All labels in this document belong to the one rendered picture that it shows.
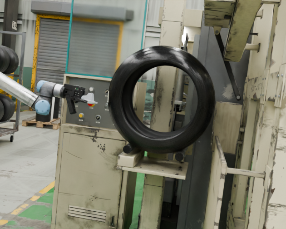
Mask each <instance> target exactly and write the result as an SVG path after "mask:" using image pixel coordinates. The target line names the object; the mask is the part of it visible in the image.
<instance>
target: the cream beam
mask: <svg viewBox="0 0 286 229"><path fill-rule="evenodd" d="M234 4H235V0H204V5H203V6H204V12H203V14H204V15H203V16H204V26H210V27H213V25H222V27H223V28H229V25H228V24H229V20H230V19H224V15H230V16H232V12H233V8H234ZM262 5H263V2H262V4H261V5H260V7H259V9H260V8H261V6H262Z"/></svg>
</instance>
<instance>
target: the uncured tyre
mask: <svg viewBox="0 0 286 229"><path fill-rule="evenodd" d="M158 66H173V67H176V68H179V69H181V70H183V71H184V72H186V73H187V74H188V75H189V76H190V78H191V79H192V81H193V83H194V85H195V87H196V91H197V110H196V113H195V115H194V117H193V118H192V120H191V121H190V122H189V123H188V124H187V125H186V126H184V127H182V128H181V129H178V130H176V131H172V132H159V131H155V130H153V129H151V128H149V127H147V126H146V125H145V124H143V123H142V122H141V120H140V119H139V118H138V116H137V115H136V113H135V110H134V107H133V91H134V87H135V85H136V83H137V81H138V80H139V79H140V77H141V76H142V75H143V74H144V73H146V72H147V71H149V70H150V69H152V68H155V67H158ZM108 109H109V113H110V117H111V120H112V122H113V124H114V126H115V128H116V129H117V131H118V132H119V133H120V134H121V136H122V137H123V138H124V139H125V140H126V141H128V142H129V143H130V144H131V145H133V146H135V147H137V148H138V149H141V150H143V151H146V152H149V153H155V154H169V153H174V152H177V151H180V150H183V149H185V148H187V147H188V146H190V145H192V144H193V143H195V142H196V141H197V140H198V139H199V138H200V137H201V136H202V135H203V134H204V132H205V131H206V130H207V128H208V126H209V125H210V122H211V120H212V117H213V114H214V110H215V90H214V86H213V82H212V79H211V77H210V75H209V73H208V71H207V70H206V68H205V67H204V66H203V64H202V63H201V62H200V61H199V60H198V59H197V58H196V57H194V56H193V55H191V54H190V53H188V52H186V51H184V50H182V49H180V48H177V47H173V46H167V45H157V46H150V47H147V48H144V49H141V50H139V51H137V52H135V53H133V54H132V55H130V56H129V57H128V58H127V59H126V60H124V61H123V62H122V64H121V65H120V66H119V67H118V68H117V70H116V71H115V73H114V75H113V77H112V80H111V83H110V86H109V97H108Z"/></svg>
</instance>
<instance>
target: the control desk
mask: <svg viewBox="0 0 286 229"><path fill-rule="evenodd" d="M111 80H112V79H111V78H102V77H93V76H85V75H73V74H64V83H63V85H64V84H69V85H74V86H79V87H83V88H85V94H84V96H85V95H87V94H88V93H93V94H94V101H95V102H97V104H94V105H93V104H88V103H83V102H77V101H74V105H75V108H76V112H77V113H76V114H70V112H69V108H68V104H67V100H66V98H64V99H63V98H62V103H61V114H60V126H59V140H58V151H57V161H56V172H55V182H54V196H53V207H52V217H51V227H50V229H129V227H130V225H131V223H132V216H133V204H134V196H135V188H136V179H137V172H132V171H125V170H119V169H117V163H118V155H119V154H121V153H122V152H123V147H124V146H125V145H127V144H128V143H129V142H128V141H126V140H125V139H124V138H123V137H122V136H121V134H120V133H119V132H118V131H117V129H116V128H115V126H114V124H113V122H112V120H111V117H110V113H109V109H108V90H109V86H110V83H111ZM146 88H147V83H143V82H137V83H136V85H135V87H134V91H133V107H134V110H135V113H136V115H137V116H138V118H139V119H140V120H141V122H143V114H144V105H145V97H146Z"/></svg>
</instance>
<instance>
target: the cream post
mask: <svg viewBox="0 0 286 229"><path fill-rule="evenodd" d="M186 1H187V0H164V4H163V14H162V24H161V32H160V41H159V45H167V46H173V47H177V48H181V44H182V33H183V25H184V17H185V9H186ZM177 79H178V68H176V67H173V66H158V67H157V69H156V77H155V85H154V94H153V105H152V113H151V121H150V128H151V129H153V130H155V131H159V132H171V129H172V121H173V110H174V102H175V94H176V86H177ZM147 157H154V158H160V159H168V154H155V153H149V152H147ZM165 179H166V177H164V176H158V175H152V174H144V183H143V194H142V202H141V213H140V220H139V227H138V229H160V222H161V214H162V204H163V195H164V187H165Z"/></svg>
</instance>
